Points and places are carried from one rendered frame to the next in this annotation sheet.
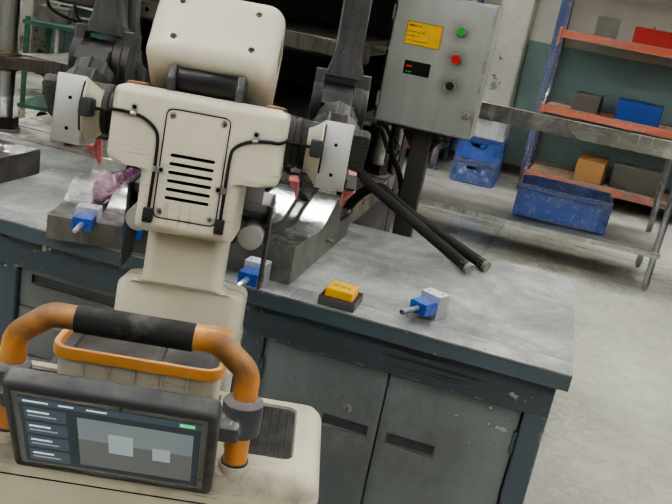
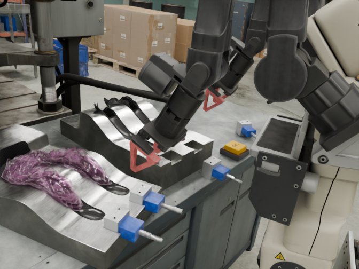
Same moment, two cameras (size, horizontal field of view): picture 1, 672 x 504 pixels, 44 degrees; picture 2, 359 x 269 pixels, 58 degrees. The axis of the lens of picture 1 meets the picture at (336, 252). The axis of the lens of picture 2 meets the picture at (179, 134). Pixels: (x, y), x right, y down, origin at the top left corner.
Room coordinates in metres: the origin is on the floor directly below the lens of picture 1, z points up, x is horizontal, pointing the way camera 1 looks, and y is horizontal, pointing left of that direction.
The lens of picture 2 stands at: (1.42, 1.01, 1.35)
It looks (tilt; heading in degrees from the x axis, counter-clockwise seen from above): 25 degrees down; 295
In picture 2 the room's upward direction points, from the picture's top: 6 degrees clockwise
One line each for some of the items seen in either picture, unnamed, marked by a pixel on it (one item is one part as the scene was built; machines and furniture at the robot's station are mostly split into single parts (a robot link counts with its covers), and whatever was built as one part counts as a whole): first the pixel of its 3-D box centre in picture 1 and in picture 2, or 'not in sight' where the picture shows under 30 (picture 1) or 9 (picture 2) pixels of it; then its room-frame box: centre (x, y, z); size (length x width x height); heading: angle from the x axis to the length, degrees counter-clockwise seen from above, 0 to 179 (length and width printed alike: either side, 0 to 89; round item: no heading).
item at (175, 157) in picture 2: not in sight; (170, 160); (1.78, 0.27, 0.87); 0.05 x 0.05 x 0.04; 77
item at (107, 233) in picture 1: (130, 196); (52, 183); (1.99, 0.53, 0.86); 0.50 x 0.26 x 0.11; 5
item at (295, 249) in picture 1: (276, 218); (133, 131); (1.99, 0.16, 0.87); 0.50 x 0.26 x 0.14; 167
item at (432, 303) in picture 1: (420, 307); (250, 132); (1.67, -0.20, 0.83); 0.13 x 0.05 x 0.05; 140
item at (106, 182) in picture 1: (135, 180); (53, 167); (1.99, 0.52, 0.90); 0.26 x 0.18 x 0.08; 5
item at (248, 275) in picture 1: (248, 278); (223, 173); (1.65, 0.17, 0.83); 0.13 x 0.05 x 0.05; 167
